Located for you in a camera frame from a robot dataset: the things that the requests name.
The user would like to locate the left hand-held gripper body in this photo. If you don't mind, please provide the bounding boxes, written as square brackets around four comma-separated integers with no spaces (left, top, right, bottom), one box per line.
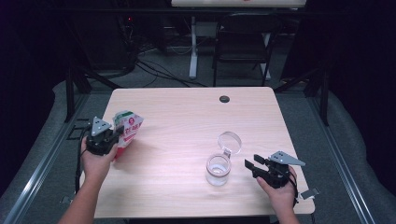
[85,116,120,157]

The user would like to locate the pink and white plastic bag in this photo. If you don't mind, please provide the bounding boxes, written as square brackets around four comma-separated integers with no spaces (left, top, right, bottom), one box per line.
[112,110,145,160]

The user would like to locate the black floor cables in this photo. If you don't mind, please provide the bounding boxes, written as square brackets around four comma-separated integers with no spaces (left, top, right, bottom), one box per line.
[134,59,208,89]

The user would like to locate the aluminium floor rail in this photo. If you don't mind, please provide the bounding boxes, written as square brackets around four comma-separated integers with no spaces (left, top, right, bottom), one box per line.
[306,92,376,224]
[3,92,90,224]

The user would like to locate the person's right hand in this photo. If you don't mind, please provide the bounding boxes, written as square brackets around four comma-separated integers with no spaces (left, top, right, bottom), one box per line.
[256,167,298,213]

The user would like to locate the clear glass jar with lid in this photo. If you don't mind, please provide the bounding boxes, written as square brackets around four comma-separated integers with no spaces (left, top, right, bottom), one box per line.
[205,131,243,187]

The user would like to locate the white desk with white legs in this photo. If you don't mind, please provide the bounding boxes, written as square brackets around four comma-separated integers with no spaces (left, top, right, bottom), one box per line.
[170,0,307,81]

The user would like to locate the black metal stand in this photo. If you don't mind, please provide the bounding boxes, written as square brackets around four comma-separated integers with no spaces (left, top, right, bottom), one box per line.
[274,66,331,127]
[64,66,120,124]

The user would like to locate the person's left hand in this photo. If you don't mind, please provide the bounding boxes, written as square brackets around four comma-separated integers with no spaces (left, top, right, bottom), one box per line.
[79,144,120,183]

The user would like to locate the black tape square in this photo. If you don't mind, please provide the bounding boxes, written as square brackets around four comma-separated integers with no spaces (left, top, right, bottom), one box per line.
[65,125,88,141]

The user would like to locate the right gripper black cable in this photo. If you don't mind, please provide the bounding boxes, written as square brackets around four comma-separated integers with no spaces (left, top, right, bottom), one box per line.
[288,172,300,208]

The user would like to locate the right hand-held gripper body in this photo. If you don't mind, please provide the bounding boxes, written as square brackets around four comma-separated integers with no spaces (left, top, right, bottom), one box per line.
[255,150,306,189]

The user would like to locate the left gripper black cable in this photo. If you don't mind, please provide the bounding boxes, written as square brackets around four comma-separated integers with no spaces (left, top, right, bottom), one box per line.
[74,124,92,195]

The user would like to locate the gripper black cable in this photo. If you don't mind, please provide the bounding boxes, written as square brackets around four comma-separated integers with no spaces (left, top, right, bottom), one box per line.
[74,124,92,195]
[288,172,300,208]

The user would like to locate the black folding chair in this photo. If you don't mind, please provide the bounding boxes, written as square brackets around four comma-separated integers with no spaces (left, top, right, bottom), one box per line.
[212,12,283,88]

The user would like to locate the dark equipment with red light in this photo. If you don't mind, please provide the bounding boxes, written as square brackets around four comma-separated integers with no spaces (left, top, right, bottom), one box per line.
[115,0,169,54]

